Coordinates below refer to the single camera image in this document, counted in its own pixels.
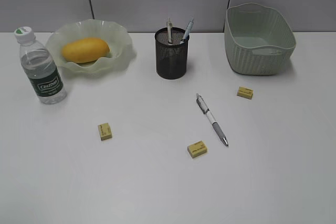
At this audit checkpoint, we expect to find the frosted green wavy plate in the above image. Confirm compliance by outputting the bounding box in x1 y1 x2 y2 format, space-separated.
46 19 137 78

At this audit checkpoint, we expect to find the yellow mango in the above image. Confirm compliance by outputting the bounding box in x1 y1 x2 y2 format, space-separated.
61 38 110 63

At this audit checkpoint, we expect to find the green beige ballpoint pen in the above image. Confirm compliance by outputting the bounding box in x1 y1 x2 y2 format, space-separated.
166 18 173 45

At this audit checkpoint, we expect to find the white grey ballpoint pen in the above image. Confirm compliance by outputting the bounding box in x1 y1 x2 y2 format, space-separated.
196 93 229 147

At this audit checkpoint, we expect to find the clear plastic water bottle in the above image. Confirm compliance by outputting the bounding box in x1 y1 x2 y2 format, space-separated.
14 26 67 104

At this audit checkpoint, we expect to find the green woven plastic basket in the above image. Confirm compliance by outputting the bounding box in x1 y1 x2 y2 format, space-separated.
224 3 296 76

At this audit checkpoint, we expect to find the yellow eraser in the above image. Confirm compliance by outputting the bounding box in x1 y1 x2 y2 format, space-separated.
187 141 208 158
237 87 254 100
98 123 112 141

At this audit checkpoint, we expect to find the black mesh pen holder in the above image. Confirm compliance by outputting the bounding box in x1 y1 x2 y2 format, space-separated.
154 27 190 80

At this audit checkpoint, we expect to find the blue grey ballpoint pen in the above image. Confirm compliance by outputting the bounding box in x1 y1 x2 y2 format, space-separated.
180 18 194 44

